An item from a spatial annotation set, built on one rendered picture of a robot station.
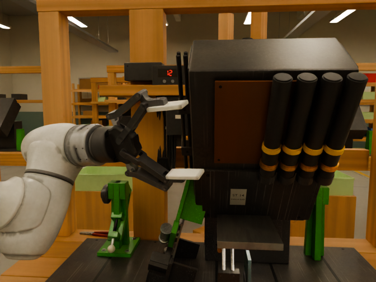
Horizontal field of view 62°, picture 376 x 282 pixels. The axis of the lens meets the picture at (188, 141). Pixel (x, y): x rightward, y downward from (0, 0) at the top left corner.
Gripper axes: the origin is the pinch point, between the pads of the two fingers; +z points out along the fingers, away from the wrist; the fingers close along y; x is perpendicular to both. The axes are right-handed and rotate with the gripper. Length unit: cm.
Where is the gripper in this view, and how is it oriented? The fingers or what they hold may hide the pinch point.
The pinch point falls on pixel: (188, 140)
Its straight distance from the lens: 56.1
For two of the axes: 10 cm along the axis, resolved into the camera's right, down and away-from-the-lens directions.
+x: 4.0, -4.2, 8.2
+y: -2.2, -9.1, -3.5
